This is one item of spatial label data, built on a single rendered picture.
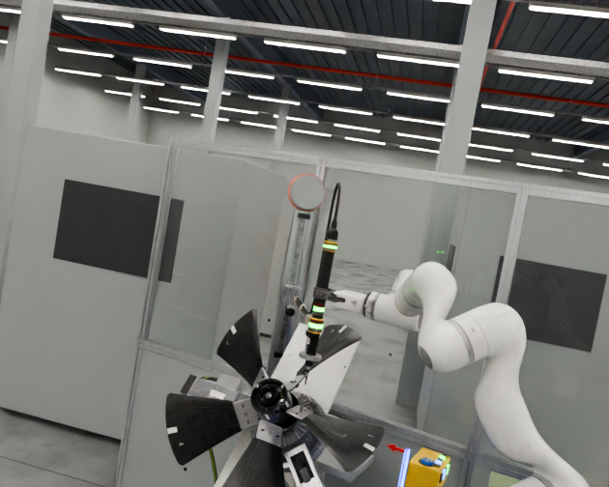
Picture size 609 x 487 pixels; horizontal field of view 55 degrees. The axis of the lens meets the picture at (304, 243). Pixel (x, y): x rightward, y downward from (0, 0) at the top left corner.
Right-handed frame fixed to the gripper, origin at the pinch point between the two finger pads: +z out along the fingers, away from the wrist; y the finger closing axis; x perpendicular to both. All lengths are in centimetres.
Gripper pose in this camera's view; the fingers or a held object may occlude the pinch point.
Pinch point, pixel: (322, 293)
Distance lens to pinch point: 179.7
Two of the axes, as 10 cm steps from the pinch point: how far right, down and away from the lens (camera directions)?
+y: 4.4, 0.2, 9.0
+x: 1.8, -9.8, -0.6
